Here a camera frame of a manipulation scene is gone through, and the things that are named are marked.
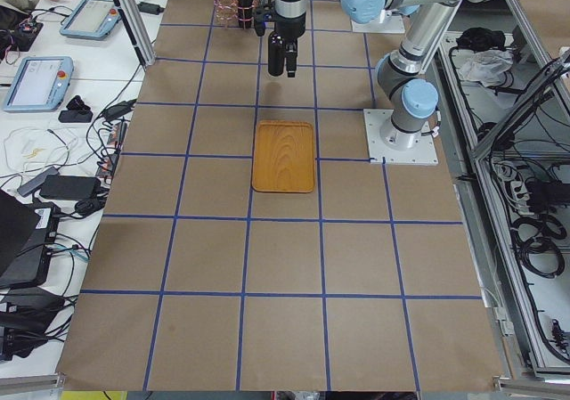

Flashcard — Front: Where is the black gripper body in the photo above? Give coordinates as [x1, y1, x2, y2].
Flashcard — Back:
[273, 14, 305, 43]

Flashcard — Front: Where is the dark wine bottle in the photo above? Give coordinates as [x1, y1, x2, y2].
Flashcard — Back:
[267, 31, 285, 77]
[237, 0, 256, 29]

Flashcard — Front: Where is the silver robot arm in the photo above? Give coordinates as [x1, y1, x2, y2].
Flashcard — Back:
[273, 0, 487, 151]

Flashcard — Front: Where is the dark wine bottle in basket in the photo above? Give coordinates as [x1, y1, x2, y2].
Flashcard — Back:
[237, 0, 256, 29]

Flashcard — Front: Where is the wooden serving tray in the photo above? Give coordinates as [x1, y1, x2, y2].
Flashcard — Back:
[252, 120, 315, 193]

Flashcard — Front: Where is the black power adapter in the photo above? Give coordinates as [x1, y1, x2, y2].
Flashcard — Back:
[137, 2, 164, 15]

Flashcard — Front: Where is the far teach pendant tablet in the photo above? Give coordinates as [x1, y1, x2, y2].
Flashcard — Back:
[60, 0, 120, 40]

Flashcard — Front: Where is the teach pendant tablet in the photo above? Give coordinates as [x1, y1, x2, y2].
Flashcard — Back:
[60, 0, 120, 40]
[3, 56, 74, 113]

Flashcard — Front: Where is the near teach pendant tablet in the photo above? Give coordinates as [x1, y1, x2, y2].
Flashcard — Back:
[3, 56, 74, 113]

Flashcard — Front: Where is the black power brick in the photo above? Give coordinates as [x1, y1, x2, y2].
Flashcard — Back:
[39, 175, 101, 200]

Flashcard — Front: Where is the black laptop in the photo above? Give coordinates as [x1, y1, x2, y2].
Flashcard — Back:
[1, 192, 60, 290]

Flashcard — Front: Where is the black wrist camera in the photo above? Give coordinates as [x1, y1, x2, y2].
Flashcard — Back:
[253, 0, 275, 37]

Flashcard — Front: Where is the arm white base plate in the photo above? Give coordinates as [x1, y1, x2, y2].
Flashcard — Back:
[351, 10, 405, 34]
[363, 109, 438, 166]

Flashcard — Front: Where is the aluminium frame post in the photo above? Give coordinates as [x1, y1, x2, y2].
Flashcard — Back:
[113, 0, 156, 68]

